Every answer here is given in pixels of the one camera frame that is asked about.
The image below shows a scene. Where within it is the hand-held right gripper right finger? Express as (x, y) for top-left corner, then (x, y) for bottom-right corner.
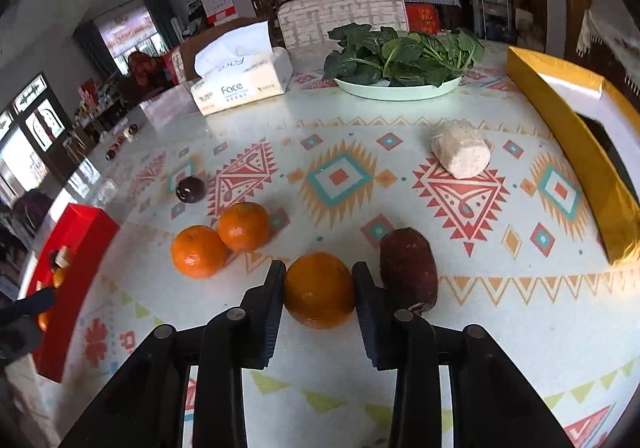
(351, 262), (573, 448)

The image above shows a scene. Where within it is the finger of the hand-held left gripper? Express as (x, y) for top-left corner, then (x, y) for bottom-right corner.
(0, 318), (43, 364)
(0, 287), (57, 326)

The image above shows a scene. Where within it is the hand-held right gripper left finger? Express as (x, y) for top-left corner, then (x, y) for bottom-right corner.
(59, 260), (287, 448)

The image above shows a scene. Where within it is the reddish brown sweet potato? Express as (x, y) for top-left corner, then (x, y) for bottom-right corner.
(379, 227), (439, 313)

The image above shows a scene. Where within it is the white yam piece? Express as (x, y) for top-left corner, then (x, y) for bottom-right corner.
(431, 120), (488, 179)

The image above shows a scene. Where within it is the pale green oval plate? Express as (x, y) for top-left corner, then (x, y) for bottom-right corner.
(332, 72), (462, 102)

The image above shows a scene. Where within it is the white tissue box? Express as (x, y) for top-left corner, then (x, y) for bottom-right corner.
(190, 20), (293, 117)

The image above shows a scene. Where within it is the bunch of spinach leaves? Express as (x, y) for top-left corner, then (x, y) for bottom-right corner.
(322, 22), (486, 87)

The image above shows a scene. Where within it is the yellow taped box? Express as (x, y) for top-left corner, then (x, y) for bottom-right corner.
(506, 46), (640, 266)

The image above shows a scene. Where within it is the black panel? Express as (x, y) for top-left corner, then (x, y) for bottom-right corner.
(575, 113), (636, 199)

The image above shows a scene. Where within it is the patterned chair back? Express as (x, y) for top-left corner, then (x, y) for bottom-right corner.
(277, 0), (408, 51)

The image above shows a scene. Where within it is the red gift box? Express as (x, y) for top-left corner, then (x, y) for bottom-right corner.
(406, 2), (443, 34)

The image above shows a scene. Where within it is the metal shelf rack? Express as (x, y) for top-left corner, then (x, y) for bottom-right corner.
(470, 0), (516, 41)

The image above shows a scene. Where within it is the side table with white cloth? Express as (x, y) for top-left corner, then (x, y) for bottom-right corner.
(576, 0), (640, 73)

